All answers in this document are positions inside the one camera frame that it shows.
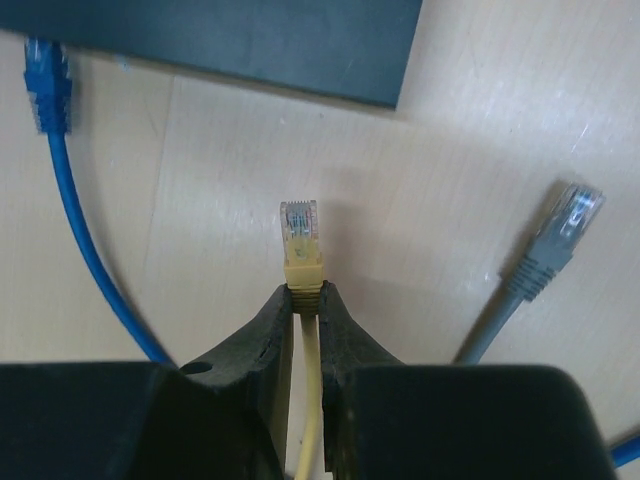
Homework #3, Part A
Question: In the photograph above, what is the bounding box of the grey ethernet cable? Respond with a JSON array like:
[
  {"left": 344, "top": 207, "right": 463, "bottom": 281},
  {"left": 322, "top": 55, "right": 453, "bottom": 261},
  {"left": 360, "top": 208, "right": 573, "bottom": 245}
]
[{"left": 452, "top": 180, "right": 607, "bottom": 365}]

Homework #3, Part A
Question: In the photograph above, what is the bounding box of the black network switch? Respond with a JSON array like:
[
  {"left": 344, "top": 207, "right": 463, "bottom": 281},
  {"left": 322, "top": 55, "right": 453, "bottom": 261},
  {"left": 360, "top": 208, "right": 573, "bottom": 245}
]
[{"left": 1, "top": 1, "right": 422, "bottom": 108}]

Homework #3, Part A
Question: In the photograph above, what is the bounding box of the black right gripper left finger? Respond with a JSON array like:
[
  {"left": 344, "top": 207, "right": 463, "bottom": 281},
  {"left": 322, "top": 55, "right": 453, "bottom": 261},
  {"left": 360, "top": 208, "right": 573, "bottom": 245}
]
[{"left": 1, "top": 286, "right": 293, "bottom": 479}]

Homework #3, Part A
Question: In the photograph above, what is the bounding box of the yellow ethernet cable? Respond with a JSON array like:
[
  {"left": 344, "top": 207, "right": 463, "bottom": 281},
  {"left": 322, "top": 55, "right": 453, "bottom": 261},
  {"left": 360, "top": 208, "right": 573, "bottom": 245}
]
[{"left": 278, "top": 198, "right": 324, "bottom": 480}]

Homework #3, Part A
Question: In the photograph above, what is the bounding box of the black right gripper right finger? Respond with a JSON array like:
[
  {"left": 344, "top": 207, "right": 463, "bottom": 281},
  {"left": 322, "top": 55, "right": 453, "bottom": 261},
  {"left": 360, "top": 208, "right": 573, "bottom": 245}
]
[{"left": 319, "top": 283, "right": 615, "bottom": 479}]

